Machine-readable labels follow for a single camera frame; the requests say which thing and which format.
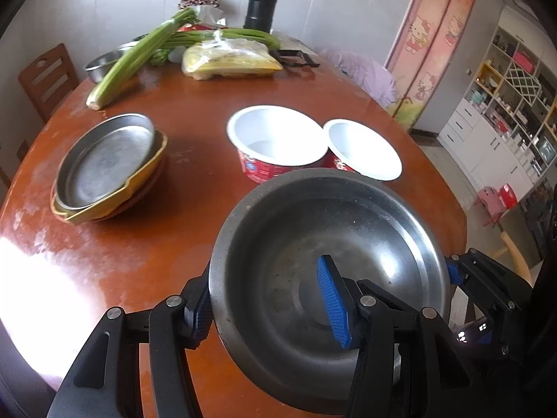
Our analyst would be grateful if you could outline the large red white paper bowl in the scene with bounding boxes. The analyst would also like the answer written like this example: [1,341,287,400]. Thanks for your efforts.
[227,105,329,184]

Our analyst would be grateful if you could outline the steel plate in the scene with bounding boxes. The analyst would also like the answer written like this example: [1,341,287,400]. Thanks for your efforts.
[55,113,155,211]

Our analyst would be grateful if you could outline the red white chopstick bundle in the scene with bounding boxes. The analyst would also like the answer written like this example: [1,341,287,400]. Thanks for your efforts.
[178,0,221,9]

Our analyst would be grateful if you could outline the white storage shelf cabinet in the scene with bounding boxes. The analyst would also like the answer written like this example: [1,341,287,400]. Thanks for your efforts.
[438,8,556,199]

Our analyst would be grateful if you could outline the pink hello kitty wardrobe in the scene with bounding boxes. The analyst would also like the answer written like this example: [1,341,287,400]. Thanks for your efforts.
[386,0,475,130]

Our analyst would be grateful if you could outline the yellow noodles plastic bag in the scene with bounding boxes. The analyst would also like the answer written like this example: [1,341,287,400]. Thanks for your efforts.
[181,39,282,80]

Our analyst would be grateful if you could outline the large steel basin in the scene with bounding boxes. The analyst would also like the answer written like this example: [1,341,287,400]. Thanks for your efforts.
[84,41,137,84]

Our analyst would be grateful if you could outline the small red white paper bowl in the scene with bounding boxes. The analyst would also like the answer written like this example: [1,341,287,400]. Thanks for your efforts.
[323,119,402,181]

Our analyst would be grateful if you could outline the pink clothes on chair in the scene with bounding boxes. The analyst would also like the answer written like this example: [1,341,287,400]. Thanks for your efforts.
[319,49,397,109]

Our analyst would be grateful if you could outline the orange plastic plate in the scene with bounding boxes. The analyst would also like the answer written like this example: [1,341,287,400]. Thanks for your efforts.
[94,156,166,222]

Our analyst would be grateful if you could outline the thick celery bunch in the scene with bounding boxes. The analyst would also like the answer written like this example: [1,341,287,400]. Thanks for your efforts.
[86,8,198,110]

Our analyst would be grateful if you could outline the yellow plate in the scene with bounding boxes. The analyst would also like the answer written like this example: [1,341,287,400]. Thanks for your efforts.
[50,131,168,225]

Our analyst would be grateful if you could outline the brown wooden slat chair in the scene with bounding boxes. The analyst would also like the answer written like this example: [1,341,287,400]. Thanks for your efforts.
[18,44,79,124]

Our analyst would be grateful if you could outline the thin green celery bunch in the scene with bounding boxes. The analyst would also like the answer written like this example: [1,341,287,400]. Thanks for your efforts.
[150,28,280,66]

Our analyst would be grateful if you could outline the red child stool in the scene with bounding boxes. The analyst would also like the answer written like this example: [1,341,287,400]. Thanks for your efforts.
[499,183,518,209]

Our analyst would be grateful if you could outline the curved wooden armchair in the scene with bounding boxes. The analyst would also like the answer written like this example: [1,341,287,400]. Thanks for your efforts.
[0,142,17,201]

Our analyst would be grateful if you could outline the black thermos bottle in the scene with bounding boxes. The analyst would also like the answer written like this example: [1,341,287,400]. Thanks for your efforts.
[244,0,277,33]

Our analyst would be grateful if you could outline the deep steel bowl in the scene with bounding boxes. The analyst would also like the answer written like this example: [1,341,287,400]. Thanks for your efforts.
[209,168,449,414]

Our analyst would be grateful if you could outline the pink child stool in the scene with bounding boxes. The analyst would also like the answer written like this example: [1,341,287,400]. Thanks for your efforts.
[473,187,507,227]

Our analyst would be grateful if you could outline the wall outlet near floor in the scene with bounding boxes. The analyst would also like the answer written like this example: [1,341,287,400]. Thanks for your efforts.
[16,140,29,161]

